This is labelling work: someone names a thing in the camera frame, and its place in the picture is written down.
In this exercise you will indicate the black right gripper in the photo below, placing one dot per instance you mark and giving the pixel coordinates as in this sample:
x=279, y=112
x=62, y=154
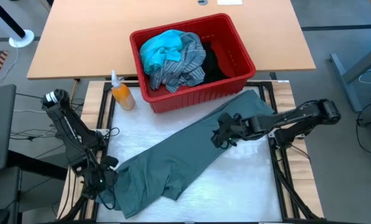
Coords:
x=229, y=130

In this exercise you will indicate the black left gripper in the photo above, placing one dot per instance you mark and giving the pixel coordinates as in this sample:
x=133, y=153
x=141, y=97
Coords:
x=95, y=182

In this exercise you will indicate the grey-green garment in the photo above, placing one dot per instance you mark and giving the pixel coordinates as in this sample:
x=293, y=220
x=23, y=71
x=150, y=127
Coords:
x=173, y=161

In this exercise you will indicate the turquoise shirt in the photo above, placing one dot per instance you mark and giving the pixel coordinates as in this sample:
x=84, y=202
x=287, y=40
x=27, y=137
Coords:
x=160, y=49

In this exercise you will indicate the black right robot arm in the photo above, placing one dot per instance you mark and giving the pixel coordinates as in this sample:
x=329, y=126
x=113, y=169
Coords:
x=285, y=119

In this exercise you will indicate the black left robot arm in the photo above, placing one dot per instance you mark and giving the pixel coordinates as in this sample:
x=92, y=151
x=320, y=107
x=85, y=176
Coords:
x=70, y=130

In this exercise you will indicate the red plastic laundry bin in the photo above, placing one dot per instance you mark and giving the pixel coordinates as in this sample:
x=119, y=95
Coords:
x=229, y=37

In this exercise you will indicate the black garment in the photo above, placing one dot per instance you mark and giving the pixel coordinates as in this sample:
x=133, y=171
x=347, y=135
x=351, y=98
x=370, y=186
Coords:
x=212, y=68

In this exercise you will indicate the grey striped garment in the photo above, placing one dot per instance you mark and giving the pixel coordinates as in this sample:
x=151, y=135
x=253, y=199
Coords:
x=185, y=68

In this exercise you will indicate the orange spray bottle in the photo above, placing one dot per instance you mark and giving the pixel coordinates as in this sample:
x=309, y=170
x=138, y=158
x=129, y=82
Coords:
x=121, y=93

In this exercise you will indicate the dark grey panel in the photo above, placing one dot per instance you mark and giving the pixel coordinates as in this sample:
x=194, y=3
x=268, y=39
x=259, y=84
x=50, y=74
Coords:
x=0, y=124

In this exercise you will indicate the grey metal desk leg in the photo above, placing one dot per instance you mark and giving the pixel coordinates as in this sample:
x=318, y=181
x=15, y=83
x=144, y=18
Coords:
x=344, y=81

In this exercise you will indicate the white flat item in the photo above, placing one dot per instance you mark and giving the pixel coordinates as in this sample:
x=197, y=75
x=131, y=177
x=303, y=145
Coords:
x=229, y=2

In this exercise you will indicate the grey desk grommet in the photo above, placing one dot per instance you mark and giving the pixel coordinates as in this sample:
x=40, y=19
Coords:
x=202, y=2

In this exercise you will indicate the tan wooden desk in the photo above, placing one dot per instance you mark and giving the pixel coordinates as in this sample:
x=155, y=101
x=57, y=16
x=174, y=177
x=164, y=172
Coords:
x=79, y=37

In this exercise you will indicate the white floor stand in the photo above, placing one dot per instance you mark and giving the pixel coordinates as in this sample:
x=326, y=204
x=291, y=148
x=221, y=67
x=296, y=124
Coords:
x=22, y=39

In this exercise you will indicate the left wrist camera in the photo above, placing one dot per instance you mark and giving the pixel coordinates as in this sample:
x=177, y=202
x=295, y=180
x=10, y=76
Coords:
x=110, y=161

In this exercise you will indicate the black aluminium table frame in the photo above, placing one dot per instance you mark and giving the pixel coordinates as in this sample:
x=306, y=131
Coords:
x=279, y=193

